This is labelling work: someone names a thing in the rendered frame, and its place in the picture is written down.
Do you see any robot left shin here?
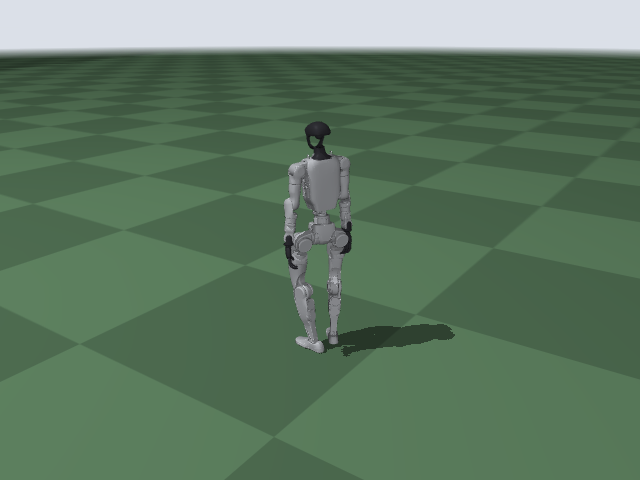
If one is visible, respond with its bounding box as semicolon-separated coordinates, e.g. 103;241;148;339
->
293;286;318;343

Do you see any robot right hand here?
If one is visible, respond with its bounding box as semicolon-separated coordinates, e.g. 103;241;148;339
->
339;222;352;254

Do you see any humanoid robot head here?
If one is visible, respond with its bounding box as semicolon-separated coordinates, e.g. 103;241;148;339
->
305;121;332;161

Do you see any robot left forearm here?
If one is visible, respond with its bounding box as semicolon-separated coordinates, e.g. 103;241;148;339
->
284;199;297;242

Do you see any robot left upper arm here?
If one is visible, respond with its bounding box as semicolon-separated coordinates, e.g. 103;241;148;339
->
287;161;307;211

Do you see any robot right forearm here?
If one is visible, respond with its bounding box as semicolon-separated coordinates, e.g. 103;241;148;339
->
339;193;352;229

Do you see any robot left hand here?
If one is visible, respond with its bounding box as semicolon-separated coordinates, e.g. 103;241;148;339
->
284;235;298;269

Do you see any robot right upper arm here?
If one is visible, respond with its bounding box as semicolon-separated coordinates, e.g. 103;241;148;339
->
337;155;350;200

